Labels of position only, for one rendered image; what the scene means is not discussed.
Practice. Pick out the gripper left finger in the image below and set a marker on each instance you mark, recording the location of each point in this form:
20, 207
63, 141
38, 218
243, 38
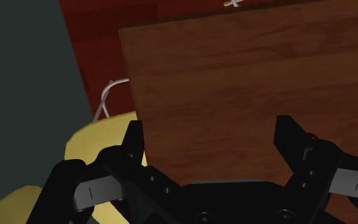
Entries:
116, 164

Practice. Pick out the brown wooden table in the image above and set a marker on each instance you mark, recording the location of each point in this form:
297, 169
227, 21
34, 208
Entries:
228, 93

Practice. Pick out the yellow chair with white legs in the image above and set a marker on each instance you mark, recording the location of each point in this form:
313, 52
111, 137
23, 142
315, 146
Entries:
101, 136
234, 3

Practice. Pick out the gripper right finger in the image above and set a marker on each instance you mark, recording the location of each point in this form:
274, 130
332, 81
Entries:
312, 158

